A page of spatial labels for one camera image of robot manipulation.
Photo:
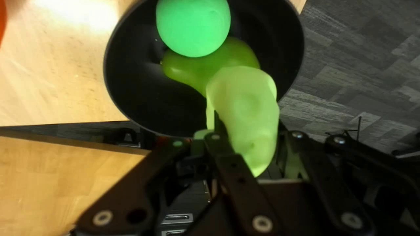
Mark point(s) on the black bowl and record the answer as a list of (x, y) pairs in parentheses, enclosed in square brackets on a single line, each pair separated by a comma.
[(131, 96)]

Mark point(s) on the wooden desk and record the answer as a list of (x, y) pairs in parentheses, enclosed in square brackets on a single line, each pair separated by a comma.
[(43, 188)]

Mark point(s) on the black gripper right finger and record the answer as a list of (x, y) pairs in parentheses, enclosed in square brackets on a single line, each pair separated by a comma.
[(349, 192)]

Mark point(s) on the green apple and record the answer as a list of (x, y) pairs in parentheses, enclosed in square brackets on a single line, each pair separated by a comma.
[(191, 73)]

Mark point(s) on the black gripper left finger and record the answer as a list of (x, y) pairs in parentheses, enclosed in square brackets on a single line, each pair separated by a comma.
[(244, 205)]

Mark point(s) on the light green cabbage half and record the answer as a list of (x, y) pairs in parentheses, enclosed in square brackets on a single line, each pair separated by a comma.
[(244, 113)]

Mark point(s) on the green ball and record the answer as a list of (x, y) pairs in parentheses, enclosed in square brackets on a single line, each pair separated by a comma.
[(191, 27)]

